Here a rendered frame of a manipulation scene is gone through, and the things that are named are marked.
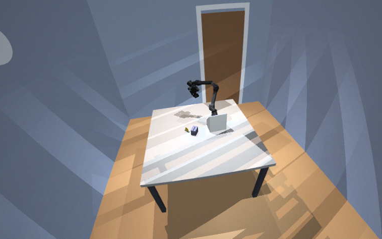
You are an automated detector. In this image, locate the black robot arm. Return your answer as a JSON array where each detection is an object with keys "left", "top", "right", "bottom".
[{"left": 187, "top": 80, "right": 219, "bottom": 116}]

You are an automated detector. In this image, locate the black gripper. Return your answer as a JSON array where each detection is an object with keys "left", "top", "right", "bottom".
[{"left": 188, "top": 87, "right": 199, "bottom": 98}]

